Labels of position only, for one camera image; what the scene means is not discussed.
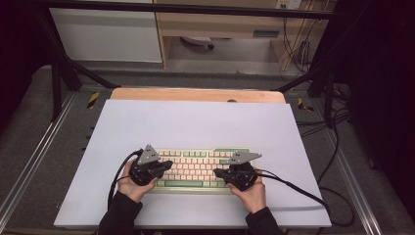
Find black metal crossbar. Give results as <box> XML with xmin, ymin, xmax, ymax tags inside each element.
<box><xmin>32</xmin><ymin>0</ymin><xmax>342</xmax><ymax>21</ymax></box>

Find person's right hand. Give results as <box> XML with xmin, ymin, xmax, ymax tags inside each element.
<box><xmin>226</xmin><ymin>168</ymin><xmax>267</xmax><ymax>215</ymax></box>

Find white cabinet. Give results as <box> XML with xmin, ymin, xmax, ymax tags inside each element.
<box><xmin>48</xmin><ymin>0</ymin><xmax>163</xmax><ymax>64</ymax></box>

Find dark curtain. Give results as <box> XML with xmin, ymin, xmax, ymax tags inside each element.
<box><xmin>0</xmin><ymin>0</ymin><xmax>55</xmax><ymax>131</ymax></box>
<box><xmin>334</xmin><ymin>0</ymin><xmax>415</xmax><ymax>224</ymax></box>

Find cream pink green keyboard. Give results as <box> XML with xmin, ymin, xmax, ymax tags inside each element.
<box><xmin>148</xmin><ymin>147</ymin><xmax>253</xmax><ymax>196</ymax></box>

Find light wooden desk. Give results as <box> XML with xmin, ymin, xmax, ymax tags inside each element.
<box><xmin>153</xmin><ymin>0</ymin><xmax>338</xmax><ymax>71</ymax></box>

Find person's left hand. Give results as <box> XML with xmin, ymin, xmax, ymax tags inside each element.
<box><xmin>116</xmin><ymin>173</ymin><xmax>159</xmax><ymax>204</ymax></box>

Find yellow black tape strip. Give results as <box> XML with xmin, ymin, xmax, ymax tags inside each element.
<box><xmin>296</xmin><ymin>97</ymin><xmax>315</xmax><ymax>113</ymax></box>
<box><xmin>85</xmin><ymin>91</ymin><xmax>101</xmax><ymax>110</ymax></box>

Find black floor cable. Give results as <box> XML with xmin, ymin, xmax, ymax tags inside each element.
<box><xmin>316</xmin><ymin>107</ymin><xmax>350</xmax><ymax>185</ymax></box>

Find right hand-held gripper black cable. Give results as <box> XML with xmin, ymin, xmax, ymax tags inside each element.
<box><xmin>255</xmin><ymin>167</ymin><xmax>356</xmax><ymax>228</ymax></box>

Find aluminium rail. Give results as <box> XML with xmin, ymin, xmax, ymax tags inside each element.
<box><xmin>312</xmin><ymin>97</ymin><xmax>384</xmax><ymax>235</ymax></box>
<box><xmin>0</xmin><ymin>92</ymin><xmax>78</xmax><ymax>227</ymax></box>

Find white wall socket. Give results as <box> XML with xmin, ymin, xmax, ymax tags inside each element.
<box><xmin>275</xmin><ymin>0</ymin><xmax>303</xmax><ymax>11</ymax></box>

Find hand-held gripper black cable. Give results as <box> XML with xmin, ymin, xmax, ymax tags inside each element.
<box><xmin>107</xmin><ymin>148</ymin><xmax>145</xmax><ymax>211</ymax></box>
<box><xmin>255</xmin><ymin>167</ymin><xmax>356</xmax><ymax>228</ymax></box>

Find left hand-held gripper black cable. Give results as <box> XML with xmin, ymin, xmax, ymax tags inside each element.
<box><xmin>107</xmin><ymin>148</ymin><xmax>145</xmax><ymax>211</ymax></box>

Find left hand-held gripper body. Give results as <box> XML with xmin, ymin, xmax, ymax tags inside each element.
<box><xmin>128</xmin><ymin>144</ymin><xmax>164</xmax><ymax>187</ymax></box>

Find white board sheet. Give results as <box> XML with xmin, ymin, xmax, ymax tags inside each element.
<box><xmin>53</xmin><ymin>99</ymin><xmax>333</xmax><ymax>229</ymax></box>

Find black metal stand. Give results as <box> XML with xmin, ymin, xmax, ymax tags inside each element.
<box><xmin>32</xmin><ymin>6</ymin><xmax>122</xmax><ymax>123</ymax></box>
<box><xmin>274</xmin><ymin>48</ymin><xmax>339</xmax><ymax>129</ymax></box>

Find hanging black cables bundle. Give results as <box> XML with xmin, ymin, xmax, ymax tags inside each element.
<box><xmin>281</xmin><ymin>16</ymin><xmax>315</xmax><ymax>74</ymax></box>

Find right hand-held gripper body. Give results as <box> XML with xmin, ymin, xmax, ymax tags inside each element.
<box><xmin>224</xmin><ymin>151</ymin><xmax>263</xmax><ymax>192</ymax></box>

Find office chair base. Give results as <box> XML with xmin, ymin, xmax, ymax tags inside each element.
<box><xmin>179</xmin><ymin>35</ymin><xmax>215</xmax><ymax>51</ymax></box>

